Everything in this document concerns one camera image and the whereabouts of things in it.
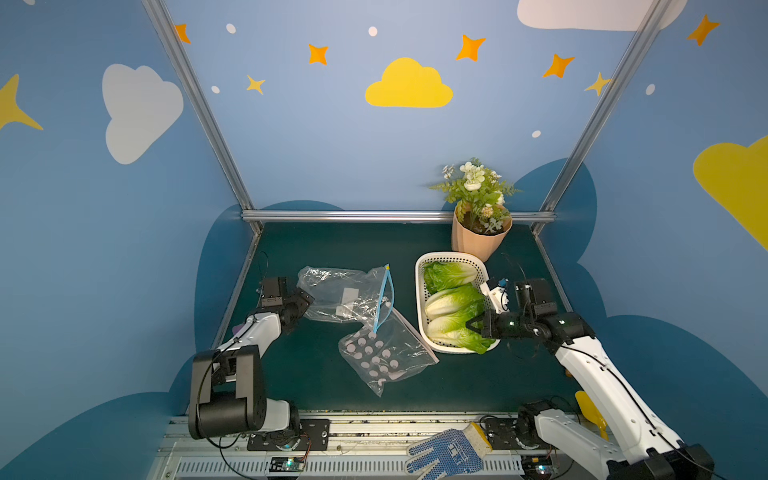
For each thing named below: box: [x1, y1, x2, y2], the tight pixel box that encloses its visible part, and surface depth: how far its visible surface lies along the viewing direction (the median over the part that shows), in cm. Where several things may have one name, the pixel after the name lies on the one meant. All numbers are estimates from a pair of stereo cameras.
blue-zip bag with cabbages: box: [296, 264, 395, 334], surface depth 100 cm
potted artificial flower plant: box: [429, 157, 522, 263], surface depth 100 cm
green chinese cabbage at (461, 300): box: [424, 284, 485, 319], surface depth 92 cm
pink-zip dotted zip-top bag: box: [338, 306, 440, 397], surface depth 89 cm
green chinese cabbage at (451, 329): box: [426, 303, 496, 355], surface depth 80 cm
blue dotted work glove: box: [405, 422, 493, 480], surface depth 73 cm
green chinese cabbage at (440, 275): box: [423, 261, 477, 295], surface depth 98 cm
